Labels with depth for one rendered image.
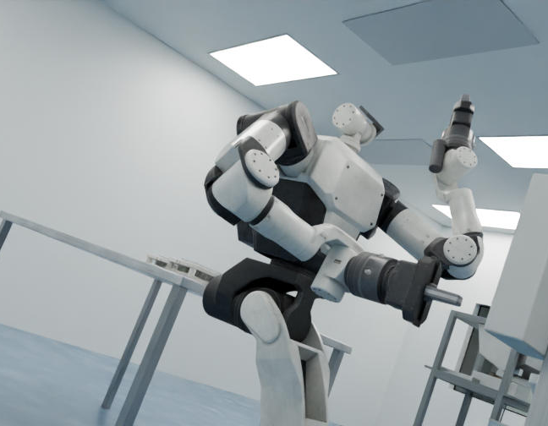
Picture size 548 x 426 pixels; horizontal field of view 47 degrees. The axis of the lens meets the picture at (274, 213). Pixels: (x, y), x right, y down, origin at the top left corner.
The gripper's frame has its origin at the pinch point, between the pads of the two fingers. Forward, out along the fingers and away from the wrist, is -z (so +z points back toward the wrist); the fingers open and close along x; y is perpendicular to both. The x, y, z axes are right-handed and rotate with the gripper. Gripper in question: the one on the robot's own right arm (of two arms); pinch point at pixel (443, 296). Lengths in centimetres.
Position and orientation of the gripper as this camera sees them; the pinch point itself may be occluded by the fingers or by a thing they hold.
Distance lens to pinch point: 113.6
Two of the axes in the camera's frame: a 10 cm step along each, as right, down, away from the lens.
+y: -6.0, -3.6, -7.2
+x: -3.6, 9.2, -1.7
